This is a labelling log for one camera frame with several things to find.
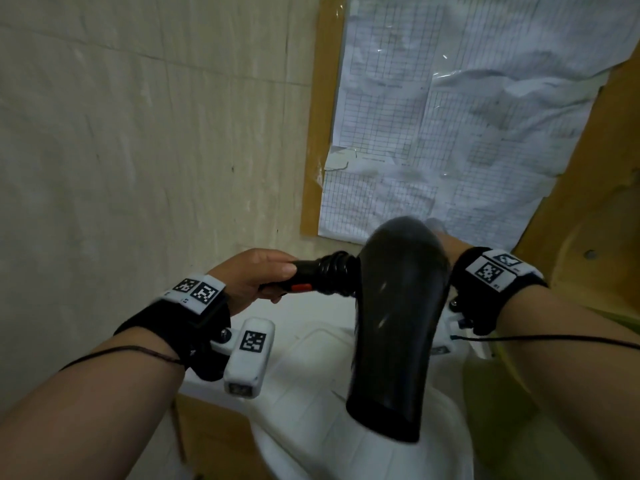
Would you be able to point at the person's left forearm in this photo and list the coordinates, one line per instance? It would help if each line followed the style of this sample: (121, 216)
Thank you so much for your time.
(90, 414)

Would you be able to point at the person's left thumb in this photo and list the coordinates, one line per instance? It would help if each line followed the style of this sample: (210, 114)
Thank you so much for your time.
(277, 269)

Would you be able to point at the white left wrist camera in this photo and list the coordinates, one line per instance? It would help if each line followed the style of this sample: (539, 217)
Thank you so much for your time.
(250, 359)

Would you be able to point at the brown wooden door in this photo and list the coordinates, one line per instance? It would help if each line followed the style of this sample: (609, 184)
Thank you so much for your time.
(325, 94)

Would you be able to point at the white toilet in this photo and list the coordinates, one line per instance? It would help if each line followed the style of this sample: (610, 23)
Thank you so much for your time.
(310, 414)

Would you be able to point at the grid printed paper sheets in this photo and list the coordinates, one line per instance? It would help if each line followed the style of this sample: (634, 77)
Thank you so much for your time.
(450, 119)

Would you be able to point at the person's right hand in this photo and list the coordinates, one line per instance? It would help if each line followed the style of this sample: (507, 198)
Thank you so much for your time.
(452, 242)

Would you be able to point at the person's left hand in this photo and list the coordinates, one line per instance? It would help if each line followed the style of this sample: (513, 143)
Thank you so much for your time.
(240, 279)

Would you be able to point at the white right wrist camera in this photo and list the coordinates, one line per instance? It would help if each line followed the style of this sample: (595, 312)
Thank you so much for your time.
(452, 327)

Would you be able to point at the black hair dryer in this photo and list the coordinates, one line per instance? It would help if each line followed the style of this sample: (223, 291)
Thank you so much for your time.
(400, 314)

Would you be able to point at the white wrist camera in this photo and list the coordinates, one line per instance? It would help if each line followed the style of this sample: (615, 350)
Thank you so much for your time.
(452, 327)
(250, 359)

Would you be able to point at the brown wooden cabinet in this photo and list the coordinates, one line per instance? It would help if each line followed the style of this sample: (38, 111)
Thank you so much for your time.
(215, 439)

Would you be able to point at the person's right forearm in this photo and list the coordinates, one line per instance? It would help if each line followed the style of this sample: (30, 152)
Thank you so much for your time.
(575, 384)

